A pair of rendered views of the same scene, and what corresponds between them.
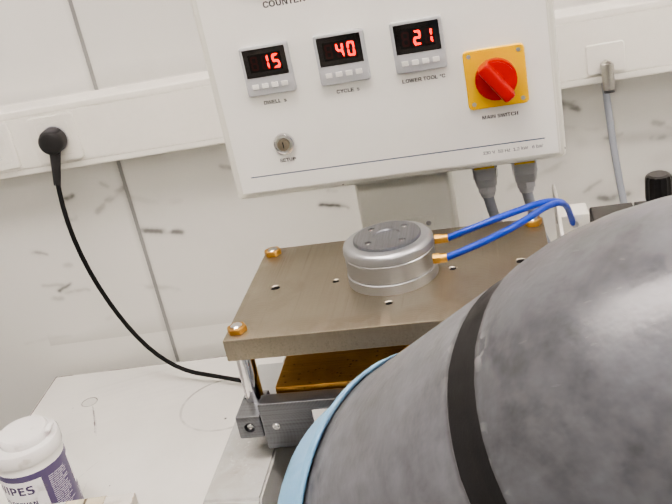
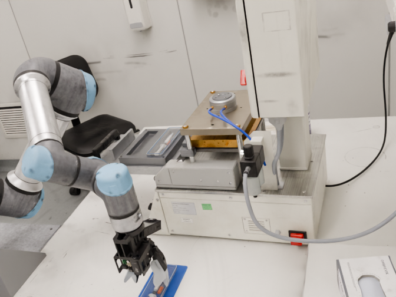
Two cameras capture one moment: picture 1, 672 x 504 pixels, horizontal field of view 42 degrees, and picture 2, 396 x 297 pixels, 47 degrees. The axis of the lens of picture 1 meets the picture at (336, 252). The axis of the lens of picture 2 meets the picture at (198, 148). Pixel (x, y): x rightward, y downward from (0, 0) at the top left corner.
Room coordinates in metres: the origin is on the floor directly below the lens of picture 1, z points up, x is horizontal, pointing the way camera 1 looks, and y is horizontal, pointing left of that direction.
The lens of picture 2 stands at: (0.87, -1.27, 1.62)
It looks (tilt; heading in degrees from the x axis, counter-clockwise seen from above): 27 degrees down; 103
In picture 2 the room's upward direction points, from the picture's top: 12 degrees counter-clockwise
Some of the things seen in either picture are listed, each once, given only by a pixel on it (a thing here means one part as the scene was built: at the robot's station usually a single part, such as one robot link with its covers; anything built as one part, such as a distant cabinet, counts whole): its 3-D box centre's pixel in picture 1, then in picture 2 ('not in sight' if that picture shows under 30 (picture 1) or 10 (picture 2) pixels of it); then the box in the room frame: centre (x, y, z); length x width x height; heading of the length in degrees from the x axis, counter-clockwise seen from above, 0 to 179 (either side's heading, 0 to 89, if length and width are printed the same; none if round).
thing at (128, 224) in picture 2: not in sight; (127, 217); (0.48, -0.44, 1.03); 0.08 x 0.08 x 0.05
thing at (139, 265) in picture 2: not in sight; (133, 246); (0.48, -0.44, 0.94); 0.09 x 0.08 x 0.12; 78
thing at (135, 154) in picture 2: not in sight; (155, 145); (0.44, 0.01, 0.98); 0.20 x 0.17 x 0.03; 78
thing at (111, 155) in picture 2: not in sight; (143, 148); (0.40, 0.02, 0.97); 0.30 x 0.22 x 0.08; 168
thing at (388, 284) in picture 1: (422, 282); (233, 118); (0.72, -0.07, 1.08); 0.31 x 0.24 x 0.13; 78
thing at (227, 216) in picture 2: not in sight; (233, 188); (0.68, -0.06, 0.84); 0.53 x 0.37 x 0.17; 168
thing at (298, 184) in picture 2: not in sight; (243, 161); (0.73, -0.05, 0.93); 0.46 x 0.35 x 0.01; 168
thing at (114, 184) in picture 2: not in sight; (116, 189); (0.47, -0.43, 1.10); 0.09 x 0.08 x 0.11; 134
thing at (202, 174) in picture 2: not in sight; (193, 174); (0.59, -0.16, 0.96); 0.26 x 0.05 x 0.07; 168
